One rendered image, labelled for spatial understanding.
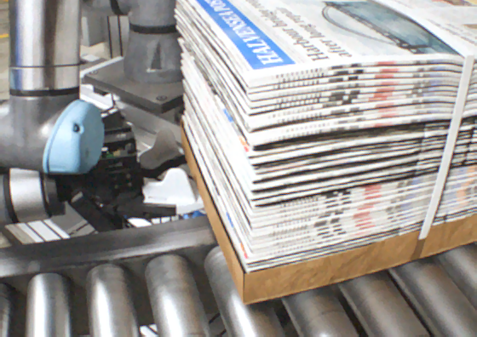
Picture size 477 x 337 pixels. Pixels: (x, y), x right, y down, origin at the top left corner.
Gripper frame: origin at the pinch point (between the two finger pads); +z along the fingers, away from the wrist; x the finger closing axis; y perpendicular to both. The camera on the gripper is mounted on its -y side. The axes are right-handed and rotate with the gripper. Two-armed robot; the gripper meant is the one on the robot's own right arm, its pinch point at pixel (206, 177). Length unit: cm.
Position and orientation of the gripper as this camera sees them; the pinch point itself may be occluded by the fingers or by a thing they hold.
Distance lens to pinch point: 61.9
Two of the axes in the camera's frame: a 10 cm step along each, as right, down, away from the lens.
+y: 0.0, -8.4, -5.5
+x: -2.8, -5.3, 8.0
